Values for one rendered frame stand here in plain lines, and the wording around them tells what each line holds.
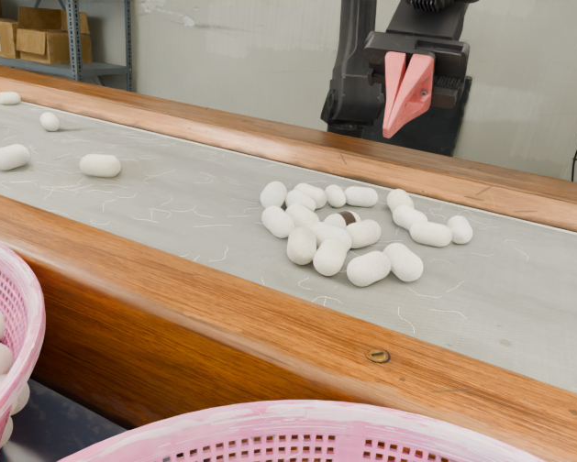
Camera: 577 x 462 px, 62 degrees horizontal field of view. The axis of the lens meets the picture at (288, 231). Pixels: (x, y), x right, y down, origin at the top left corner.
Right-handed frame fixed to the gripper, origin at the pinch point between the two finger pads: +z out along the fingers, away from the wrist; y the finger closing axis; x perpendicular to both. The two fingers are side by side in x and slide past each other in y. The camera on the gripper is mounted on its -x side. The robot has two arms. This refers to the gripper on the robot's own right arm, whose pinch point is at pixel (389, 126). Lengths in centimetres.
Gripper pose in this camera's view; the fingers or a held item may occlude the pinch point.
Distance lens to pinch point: 49.4
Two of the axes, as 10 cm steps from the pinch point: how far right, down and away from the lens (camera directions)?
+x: 2.0, 4.8, 8.5
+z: -4.0, 8.3, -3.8
